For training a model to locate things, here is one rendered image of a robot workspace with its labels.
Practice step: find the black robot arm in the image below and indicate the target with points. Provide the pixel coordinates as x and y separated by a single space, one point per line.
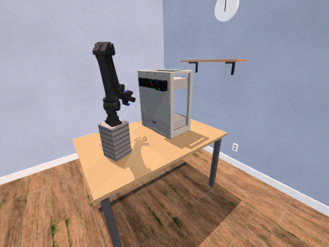
112 88

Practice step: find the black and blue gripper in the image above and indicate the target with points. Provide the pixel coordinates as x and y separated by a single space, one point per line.
124 102

